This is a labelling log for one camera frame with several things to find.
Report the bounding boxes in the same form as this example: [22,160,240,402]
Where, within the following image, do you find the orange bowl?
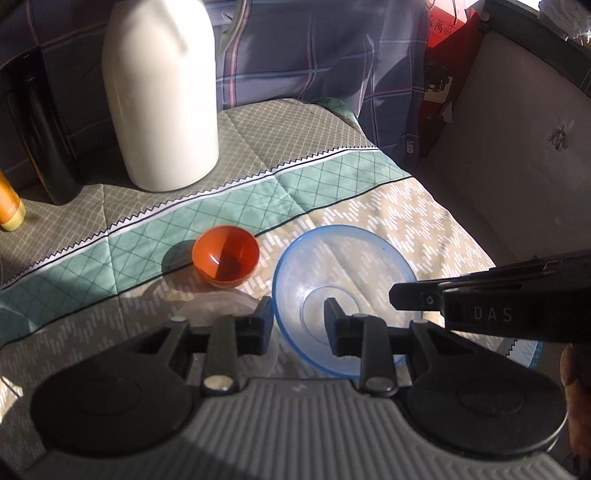
[192,225,260,289]

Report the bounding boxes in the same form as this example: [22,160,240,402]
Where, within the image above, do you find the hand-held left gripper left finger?
[127,296,273,393]

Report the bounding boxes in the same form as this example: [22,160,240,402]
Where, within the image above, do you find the dark tumbler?
[0,48,84,206]

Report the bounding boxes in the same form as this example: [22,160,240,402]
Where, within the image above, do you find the patterned beige green quilt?
[0,97,541,467]

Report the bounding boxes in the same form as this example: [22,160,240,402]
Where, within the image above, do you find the blue transparent bowl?
[272,225,423,380]

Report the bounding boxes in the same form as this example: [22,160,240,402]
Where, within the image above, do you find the blue plaid cloth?
[0,0,439,171]

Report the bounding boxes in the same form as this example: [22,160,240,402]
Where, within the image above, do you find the white thermos jug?
[102,0,250,193]

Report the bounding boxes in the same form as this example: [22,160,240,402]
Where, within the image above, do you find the red gift box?
[418,0,483,158]

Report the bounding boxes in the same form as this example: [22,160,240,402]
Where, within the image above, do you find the yellow detergent bottle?
[0,171,27,232]

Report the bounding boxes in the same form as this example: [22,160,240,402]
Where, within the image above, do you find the clear bowl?
[171,288,282,370]

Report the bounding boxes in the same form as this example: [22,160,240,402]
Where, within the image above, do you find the white cloth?
[538,0,591,40]

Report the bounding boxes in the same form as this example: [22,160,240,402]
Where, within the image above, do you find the person's right hand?
[560,344,591,462]

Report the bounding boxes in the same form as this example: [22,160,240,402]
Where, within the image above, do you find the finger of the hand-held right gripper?
[389,277,448,317]

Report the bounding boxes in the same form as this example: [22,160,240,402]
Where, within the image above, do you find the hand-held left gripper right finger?
[324,298,467,395]

